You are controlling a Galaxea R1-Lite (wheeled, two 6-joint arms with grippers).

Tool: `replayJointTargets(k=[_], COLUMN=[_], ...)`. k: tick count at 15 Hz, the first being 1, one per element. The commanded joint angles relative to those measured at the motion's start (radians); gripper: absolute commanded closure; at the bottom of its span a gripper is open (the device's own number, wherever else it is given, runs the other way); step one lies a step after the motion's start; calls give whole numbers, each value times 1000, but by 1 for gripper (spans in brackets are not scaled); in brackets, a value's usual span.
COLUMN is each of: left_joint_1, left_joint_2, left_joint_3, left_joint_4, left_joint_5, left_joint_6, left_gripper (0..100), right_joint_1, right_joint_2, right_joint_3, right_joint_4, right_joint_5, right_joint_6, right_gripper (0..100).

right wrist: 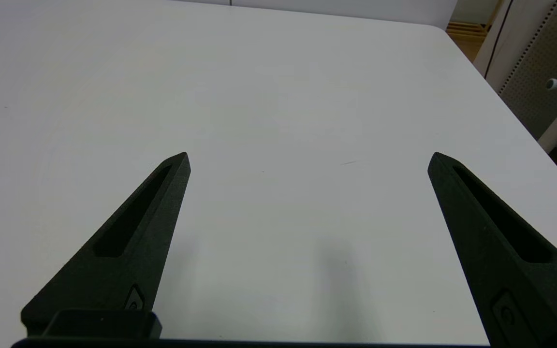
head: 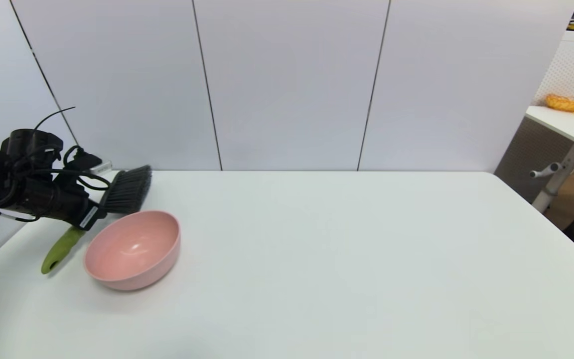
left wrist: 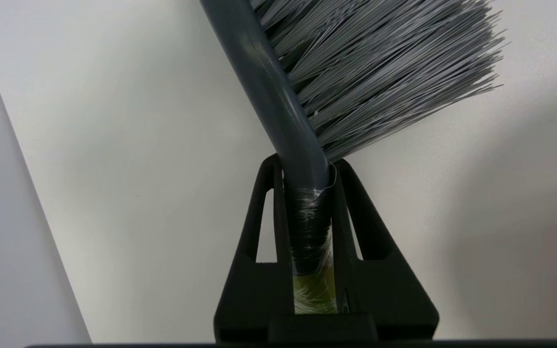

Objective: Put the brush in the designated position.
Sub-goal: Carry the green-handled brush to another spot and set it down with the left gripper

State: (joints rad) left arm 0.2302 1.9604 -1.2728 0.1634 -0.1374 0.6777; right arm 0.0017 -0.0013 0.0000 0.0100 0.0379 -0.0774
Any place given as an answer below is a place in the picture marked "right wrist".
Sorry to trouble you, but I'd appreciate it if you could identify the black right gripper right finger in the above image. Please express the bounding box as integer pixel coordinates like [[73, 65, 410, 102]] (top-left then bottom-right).
[[427, 151, 557, 348]]

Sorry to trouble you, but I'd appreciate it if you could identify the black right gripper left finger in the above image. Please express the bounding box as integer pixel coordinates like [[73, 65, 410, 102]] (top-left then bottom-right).
[[21, 152, 191, 339]]

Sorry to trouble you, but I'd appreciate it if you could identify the perforated pegboard panel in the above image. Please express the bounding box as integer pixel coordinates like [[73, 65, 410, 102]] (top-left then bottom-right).
[[498, 0, 557, 141]]

